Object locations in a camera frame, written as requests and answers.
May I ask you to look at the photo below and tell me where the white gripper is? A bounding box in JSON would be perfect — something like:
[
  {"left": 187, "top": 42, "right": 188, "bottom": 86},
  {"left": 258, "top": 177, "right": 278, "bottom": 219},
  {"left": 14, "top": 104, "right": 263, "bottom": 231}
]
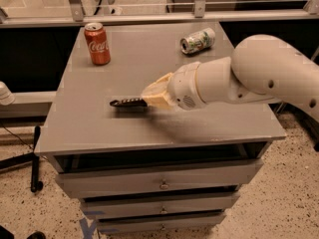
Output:
[{"left": 141, "top": 62, "right": 205, "bottom": 111}]

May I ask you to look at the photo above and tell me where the black rxbar chocolate wrapper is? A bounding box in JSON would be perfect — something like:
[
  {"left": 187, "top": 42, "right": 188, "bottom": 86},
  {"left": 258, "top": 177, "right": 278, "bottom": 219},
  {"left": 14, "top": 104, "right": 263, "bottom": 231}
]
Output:
[{"left": 110, "top": 98, "right": 148, "bottom": 108}]

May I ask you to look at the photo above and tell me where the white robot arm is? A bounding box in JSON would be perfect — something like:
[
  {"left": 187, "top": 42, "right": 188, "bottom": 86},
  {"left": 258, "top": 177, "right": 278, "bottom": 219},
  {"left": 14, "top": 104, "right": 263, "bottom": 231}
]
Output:
[{"left": 142, "top": 35, "right": 319, "bottom": 120}]

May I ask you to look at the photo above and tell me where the silver green 7up can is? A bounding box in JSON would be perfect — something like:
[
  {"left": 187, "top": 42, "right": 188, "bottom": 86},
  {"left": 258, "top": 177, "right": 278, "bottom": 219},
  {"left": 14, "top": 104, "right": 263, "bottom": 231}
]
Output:
[{"left": 180, "top": 28, "right": 215, "bottom": 55}]

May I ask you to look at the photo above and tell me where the red coca-cola can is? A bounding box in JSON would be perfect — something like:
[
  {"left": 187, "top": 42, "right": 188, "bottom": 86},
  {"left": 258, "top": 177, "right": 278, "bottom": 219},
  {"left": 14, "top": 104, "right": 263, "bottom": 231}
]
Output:
[{"left": 84, "top": 22, "right": 111, "bottom": 65}]

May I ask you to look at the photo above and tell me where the grey drawer cabinet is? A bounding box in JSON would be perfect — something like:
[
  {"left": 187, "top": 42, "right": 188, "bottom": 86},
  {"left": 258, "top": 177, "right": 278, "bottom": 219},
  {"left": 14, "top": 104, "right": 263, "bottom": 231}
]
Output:
[{"left": 34, "top": 21, "right": 287, "bottom": 235}]

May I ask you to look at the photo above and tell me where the top grey drawer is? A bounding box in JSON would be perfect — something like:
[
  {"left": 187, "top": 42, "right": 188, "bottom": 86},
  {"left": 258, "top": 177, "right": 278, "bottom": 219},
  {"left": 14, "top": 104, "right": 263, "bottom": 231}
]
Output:
[{"left": 56, "top": 159, "right": 263, "bottom": 198}]

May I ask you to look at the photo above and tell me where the grey drawer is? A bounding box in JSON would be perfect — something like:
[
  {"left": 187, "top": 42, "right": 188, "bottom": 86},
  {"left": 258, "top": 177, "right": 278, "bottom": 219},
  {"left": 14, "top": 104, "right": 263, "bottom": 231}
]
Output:
[
  {"left": 81, "top": 192, "right": 239, "bottom": 219},
  {"left": 97, "top": 211, "right": 225, "bottom": 235},
  {"left": 56, "top": 159, "right": 263, "bottom": 198}
]

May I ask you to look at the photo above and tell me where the middle grey drawer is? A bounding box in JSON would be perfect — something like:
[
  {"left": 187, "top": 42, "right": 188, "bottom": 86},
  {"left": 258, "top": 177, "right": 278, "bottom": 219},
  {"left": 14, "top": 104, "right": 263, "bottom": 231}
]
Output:
[{"left": 81, "top": 192, "right": 239, "bottom": 219}]

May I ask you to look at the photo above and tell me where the bottom grey drawer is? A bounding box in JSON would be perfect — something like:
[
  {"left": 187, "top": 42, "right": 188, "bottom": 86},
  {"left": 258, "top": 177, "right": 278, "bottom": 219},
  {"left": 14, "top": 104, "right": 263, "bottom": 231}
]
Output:
[{"left": 97, "top": 211, "right": 225, "bottom": 235}]

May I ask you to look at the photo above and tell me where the white cylindrical object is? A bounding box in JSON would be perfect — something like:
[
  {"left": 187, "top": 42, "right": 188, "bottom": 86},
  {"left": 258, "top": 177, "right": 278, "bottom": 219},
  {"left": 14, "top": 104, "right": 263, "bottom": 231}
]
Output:
[{"left": 0, "top": 82, "right": 15, "bottom": 106}]

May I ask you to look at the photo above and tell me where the black tripod leg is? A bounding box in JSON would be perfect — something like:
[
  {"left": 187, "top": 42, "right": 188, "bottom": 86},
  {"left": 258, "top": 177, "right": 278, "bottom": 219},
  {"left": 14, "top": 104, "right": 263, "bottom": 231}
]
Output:
[{"left": 0, "top": 125, "right": 43, "bottom": 193}]

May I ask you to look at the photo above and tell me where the blue tape mark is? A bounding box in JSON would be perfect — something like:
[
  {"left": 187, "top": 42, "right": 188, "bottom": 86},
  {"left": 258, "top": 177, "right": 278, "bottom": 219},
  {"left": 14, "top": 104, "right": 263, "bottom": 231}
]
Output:
[{"left": 79, "top": 213, "right": 108, "bottom": 239}]

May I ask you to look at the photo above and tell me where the grey metal railing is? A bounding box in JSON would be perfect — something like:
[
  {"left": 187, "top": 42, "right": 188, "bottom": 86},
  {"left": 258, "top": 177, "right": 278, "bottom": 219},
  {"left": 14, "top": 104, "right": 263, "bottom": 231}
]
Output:
[{"left": 0, "top": 0, "right": 318, "bottom": 28}]

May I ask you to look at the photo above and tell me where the black shoe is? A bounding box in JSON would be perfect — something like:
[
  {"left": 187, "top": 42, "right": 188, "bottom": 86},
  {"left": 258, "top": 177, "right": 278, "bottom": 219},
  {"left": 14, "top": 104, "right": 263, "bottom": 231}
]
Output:
[{"left": 27, "top": 231, "right": 47, "bottom": 239}]

